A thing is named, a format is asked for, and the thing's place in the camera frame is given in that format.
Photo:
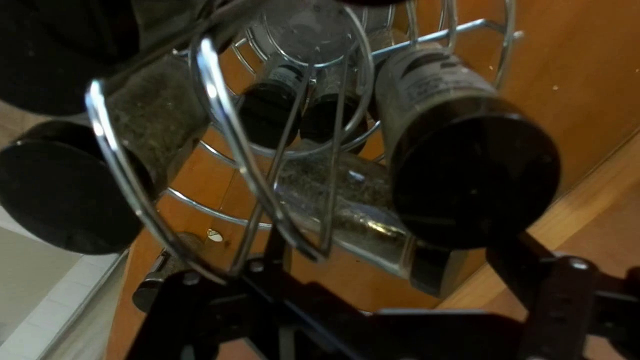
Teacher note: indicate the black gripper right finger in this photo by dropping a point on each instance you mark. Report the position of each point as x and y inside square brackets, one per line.
[521, 264]

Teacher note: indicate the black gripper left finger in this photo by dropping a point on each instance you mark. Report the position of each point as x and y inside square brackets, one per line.
[277, 253]

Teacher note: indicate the black-lid spice bottle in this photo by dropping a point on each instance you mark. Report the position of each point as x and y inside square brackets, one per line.
[467, 166]

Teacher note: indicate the lower right rack spice jar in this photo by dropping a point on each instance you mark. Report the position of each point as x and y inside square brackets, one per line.
[366, 224]

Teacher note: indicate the rack spice jar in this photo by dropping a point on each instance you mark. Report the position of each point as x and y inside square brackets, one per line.
[54, 179]
[366, 224]

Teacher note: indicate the chrome revolving spice rack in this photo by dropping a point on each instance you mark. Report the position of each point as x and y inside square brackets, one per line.
[280, 81]

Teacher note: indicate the lower left rack spice jar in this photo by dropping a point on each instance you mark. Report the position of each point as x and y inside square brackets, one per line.
[54, 179]

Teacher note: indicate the pine wooden dresser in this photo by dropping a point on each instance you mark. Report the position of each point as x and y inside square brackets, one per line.
[574, 70]

